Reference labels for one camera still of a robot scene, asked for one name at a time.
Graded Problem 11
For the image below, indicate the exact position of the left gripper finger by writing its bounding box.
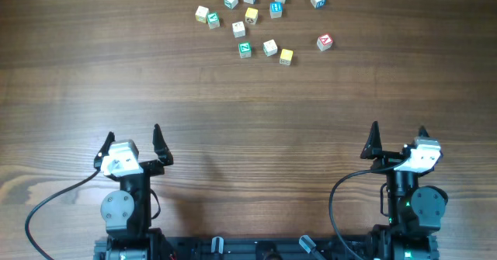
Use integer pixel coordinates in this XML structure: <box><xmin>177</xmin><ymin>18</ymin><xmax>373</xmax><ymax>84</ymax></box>
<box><xmin>93</xmin><ymin>131</ymin><xmax>115</xmax><ymax>170</ymax></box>
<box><xmin>152</xmin><ymin>123</ymin><xmax>174</xmax><ymax>166</ymax></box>

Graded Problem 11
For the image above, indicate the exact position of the red A block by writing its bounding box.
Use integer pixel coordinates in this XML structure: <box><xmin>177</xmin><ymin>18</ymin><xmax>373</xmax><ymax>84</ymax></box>
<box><xmin>317</xmin><ymin>33</ymin><xmax>333</xmax><ymax>51</ymax></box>

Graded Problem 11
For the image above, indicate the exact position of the green Z block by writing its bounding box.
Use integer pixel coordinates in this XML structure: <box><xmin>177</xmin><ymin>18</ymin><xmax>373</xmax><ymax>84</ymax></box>
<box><xmin>238</xmin><ymin>42</ymin><xmax>252</xmax><ymax>58</ymax></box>

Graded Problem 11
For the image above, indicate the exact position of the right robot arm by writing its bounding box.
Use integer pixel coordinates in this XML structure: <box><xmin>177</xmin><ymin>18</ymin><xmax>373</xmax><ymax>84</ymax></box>
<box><xmin>360</xmin><ymin>122</ymin><xmax>448</xmax><ymax>260</ymax></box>

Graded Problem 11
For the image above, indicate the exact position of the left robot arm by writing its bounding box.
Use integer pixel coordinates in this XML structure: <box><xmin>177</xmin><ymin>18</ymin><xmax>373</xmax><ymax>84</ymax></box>
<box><xmin>93</xmin><ymin>124</ymin><xmax>177</xmax><ymax>260</ymax></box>

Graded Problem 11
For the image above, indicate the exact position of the yellow top block lower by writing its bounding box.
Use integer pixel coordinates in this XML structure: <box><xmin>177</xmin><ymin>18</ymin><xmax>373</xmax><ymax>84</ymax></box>
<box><xmin>280</xmin><ymin>49</ymin><xmax>294</xmax><ymax>66</ymax></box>

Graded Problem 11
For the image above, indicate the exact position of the green V block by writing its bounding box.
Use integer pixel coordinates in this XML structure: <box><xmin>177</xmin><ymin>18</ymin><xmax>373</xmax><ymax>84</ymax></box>
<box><xmin>207</xmin><ymin>12</ymin><xmax>221</xmax><ymax>29</ymax></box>

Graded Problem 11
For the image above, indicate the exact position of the white block red side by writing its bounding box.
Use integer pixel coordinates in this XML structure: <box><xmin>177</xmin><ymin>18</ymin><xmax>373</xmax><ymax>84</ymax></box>
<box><xmin>232</xmin><ymin>22</ymin><xmax>245</xmax><ymax>38</ymax></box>

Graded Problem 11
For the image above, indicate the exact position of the yellow edge block far left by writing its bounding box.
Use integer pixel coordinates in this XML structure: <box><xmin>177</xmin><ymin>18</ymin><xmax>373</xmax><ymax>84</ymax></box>
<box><xmin>195</xmin><ymin>5</ymin><xmax>210</xmax><ymax>23</ymax></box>

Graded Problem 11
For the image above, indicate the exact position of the yellow top block upper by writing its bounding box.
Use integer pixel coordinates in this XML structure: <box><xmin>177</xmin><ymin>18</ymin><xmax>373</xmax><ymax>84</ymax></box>
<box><xmin>245</xmin><ymin>8</ymin><xmax>259</xmax><ymax>25</ymax></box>

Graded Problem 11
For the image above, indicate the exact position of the teal sided block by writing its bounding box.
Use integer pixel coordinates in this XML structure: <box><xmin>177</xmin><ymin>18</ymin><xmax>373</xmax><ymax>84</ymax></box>
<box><xmin>224</xmin><ymin>0</ymin><xmax>238</xmax><ymax>9</ymax></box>

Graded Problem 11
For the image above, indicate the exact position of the blue H block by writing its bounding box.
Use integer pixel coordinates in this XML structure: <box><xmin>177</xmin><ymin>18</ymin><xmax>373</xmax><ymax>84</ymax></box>
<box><xmin>269</xmin><ymin>2</ymin><xmax>283</xmax><ymax>19</ymax></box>

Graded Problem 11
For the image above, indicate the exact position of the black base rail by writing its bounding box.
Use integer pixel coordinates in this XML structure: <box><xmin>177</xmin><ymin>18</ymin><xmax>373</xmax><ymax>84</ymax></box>
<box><xmin>93</xmin><ymin>235</ymin><xmax>440</xmax><ymax>260</ymax></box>

